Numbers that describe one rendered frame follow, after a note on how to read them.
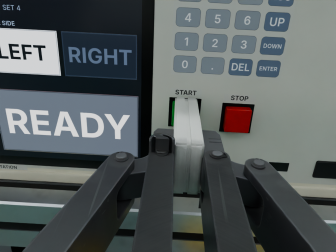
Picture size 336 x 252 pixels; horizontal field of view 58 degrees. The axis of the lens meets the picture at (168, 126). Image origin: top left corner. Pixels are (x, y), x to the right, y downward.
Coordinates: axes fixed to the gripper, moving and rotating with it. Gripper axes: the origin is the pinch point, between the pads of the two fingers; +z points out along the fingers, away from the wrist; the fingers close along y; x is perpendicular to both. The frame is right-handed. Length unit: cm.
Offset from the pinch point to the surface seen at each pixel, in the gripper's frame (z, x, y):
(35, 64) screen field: 4.0, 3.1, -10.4
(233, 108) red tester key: 3.6, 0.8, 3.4
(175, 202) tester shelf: 2.2, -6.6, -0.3
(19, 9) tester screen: 4.0, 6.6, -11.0
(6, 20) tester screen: 4.0, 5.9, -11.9
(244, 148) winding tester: 4.1, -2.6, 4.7
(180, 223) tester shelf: 1.1, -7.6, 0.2
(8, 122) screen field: 4.0, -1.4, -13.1
